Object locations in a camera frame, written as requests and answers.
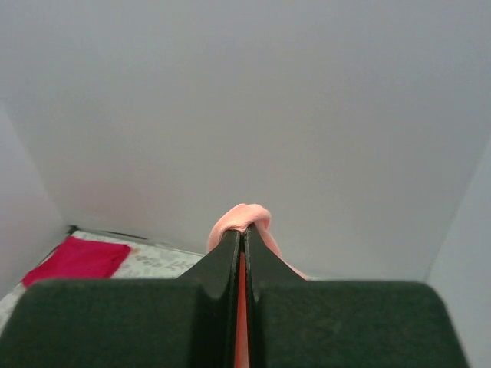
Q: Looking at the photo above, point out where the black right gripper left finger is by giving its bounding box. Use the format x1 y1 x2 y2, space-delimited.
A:
1 231 240 367

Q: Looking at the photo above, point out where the floral patterned table mat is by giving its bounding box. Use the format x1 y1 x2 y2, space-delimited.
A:
0 225 322 335

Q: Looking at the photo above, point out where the folded red t shirt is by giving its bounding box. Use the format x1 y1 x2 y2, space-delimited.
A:
21 236 131 288

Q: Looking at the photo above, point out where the salmon pink t shirt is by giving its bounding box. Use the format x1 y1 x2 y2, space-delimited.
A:
207 203 312 368

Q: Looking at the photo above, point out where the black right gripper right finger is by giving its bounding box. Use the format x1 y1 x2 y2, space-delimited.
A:
243 228 468 368

